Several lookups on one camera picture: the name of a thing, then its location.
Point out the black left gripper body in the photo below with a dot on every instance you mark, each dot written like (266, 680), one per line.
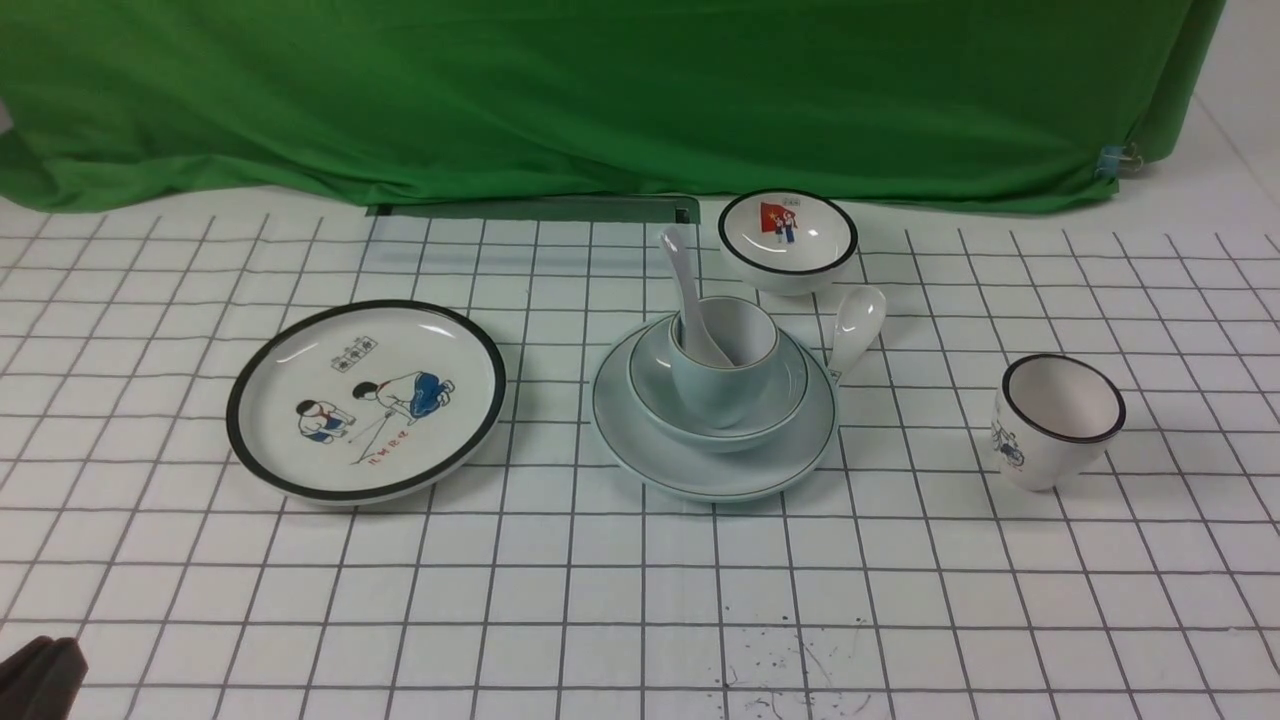
(42, 679)

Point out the black rimmed cartoon plate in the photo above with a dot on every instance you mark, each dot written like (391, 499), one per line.
(366, 402)

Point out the plain white ceramic spoon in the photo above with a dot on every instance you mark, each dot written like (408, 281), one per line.
(695, 338)

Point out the white black rimmed cartoon cup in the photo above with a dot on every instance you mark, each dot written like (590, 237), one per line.
(1053, 416)

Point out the pale blue cup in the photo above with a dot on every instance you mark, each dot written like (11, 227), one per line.
(748, 336)

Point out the pale blue plate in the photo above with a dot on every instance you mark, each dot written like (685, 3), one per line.
(648, 454)

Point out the white spoon with printed handle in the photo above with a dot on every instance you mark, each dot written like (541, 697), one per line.
(858, 322)

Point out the green backdrop cloth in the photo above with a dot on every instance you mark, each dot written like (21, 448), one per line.
(990, 106)

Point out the small black rimmed cartoon bowl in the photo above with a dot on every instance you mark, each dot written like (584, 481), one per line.
(787, 242)

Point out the blue binder clip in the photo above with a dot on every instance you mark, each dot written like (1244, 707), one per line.
(1116, 161)

